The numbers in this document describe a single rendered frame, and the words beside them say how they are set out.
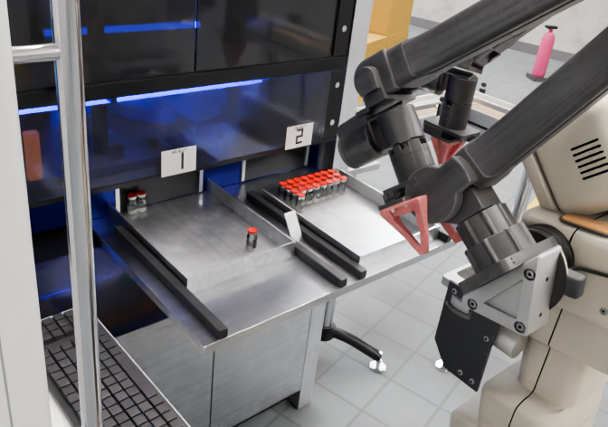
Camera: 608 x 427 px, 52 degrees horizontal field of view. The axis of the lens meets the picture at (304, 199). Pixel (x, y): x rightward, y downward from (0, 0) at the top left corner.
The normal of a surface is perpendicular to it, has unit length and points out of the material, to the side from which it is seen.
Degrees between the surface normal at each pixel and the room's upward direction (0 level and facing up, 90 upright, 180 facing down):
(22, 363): 90
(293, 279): 0
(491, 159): 74
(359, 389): 0
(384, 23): 90
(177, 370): 90
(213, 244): 0
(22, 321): 90
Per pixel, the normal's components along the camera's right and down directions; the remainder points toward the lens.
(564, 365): -0.77, 0.22
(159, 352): 0.64, 0.41
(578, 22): -0.58, 0.31
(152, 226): 0.11, -0.88
